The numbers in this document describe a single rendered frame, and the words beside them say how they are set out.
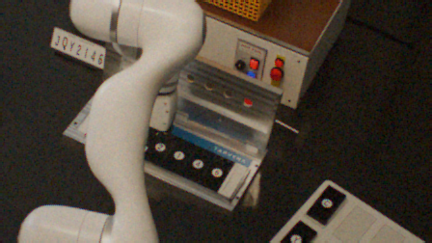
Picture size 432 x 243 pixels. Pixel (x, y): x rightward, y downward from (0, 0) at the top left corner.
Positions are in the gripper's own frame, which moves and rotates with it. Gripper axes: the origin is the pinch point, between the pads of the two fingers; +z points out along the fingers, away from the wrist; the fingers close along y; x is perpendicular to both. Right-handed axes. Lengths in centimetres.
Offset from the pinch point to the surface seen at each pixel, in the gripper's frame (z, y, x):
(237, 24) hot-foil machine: -20.9, 7.0, 26.0
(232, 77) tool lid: -18.1, 13.6, 9.3
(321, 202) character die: 1.7, 42.1, 5.5
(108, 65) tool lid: -6.9, -17.4, 9.9
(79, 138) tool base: 3.8, -14.6, -6.3
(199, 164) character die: 1.5, 13.3, 0.0
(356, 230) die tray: 3, 52, 3
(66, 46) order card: -1.6, -33.1, 16.6
